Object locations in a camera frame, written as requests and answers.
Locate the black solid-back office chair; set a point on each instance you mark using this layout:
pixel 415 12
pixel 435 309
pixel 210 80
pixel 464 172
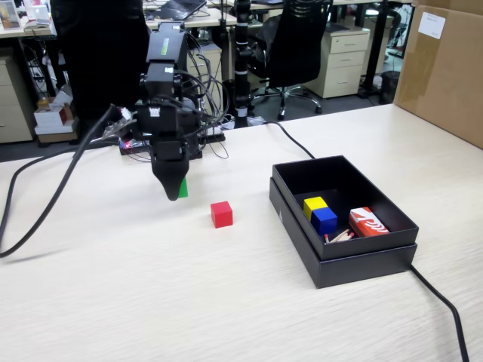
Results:
pixel 102 56

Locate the beige low filing cabinet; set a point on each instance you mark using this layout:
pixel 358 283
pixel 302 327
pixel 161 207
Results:
pixel 15 102

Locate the beige cabinet behind arm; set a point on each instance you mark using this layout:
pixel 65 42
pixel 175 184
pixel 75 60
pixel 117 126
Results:
pixel 209 68

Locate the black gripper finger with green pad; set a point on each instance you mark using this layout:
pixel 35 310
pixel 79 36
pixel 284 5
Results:
pixel 171 181

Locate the red and white matchbox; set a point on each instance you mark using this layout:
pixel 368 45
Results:
pixel 368 222

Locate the red cube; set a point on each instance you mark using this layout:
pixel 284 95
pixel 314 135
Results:
pixel 222 215

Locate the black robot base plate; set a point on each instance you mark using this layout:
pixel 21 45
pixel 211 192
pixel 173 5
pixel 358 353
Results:
pixel 194 152

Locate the black box lid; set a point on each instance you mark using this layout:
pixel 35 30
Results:
pixel 362 269

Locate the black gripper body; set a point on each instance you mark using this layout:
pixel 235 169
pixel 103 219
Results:
pixel 162 124

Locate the large brown cardboard box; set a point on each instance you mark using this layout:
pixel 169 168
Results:
pixel 445 75

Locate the white box on floor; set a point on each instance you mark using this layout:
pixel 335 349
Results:
pixel 51 117

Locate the green cube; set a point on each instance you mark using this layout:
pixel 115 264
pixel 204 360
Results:
pixel 183 188

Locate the controller board with red LED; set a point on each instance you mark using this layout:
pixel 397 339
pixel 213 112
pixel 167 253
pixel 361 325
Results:
pixel 130 145

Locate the black mesh office chair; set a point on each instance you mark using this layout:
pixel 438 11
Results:
pixel 294 45

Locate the beige three-drawer cabinet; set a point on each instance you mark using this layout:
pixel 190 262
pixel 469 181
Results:
pixel 343 64

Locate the light wooden office desk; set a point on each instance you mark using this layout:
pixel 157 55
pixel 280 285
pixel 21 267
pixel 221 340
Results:
pixel 211 19

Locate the blue cube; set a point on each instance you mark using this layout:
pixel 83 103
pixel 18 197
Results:
pixel 324 222

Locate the black cardboard box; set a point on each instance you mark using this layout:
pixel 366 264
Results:
pixel 377 241

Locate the black pole with white bands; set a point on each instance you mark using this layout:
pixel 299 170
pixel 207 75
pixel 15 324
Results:
pixel 241 68

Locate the clear photo stand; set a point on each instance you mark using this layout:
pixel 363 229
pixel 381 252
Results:
pixel 9 15

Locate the yellow cube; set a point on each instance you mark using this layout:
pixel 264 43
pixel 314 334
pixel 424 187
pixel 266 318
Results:
pixel 315 203

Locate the black laptop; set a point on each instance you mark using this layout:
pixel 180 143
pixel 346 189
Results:
pixel 181 9

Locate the black waste bin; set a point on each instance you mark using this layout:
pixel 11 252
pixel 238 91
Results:
pixel 389 88

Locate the small camera circuit board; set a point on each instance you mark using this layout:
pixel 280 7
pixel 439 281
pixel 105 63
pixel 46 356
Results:
pixel 120 122

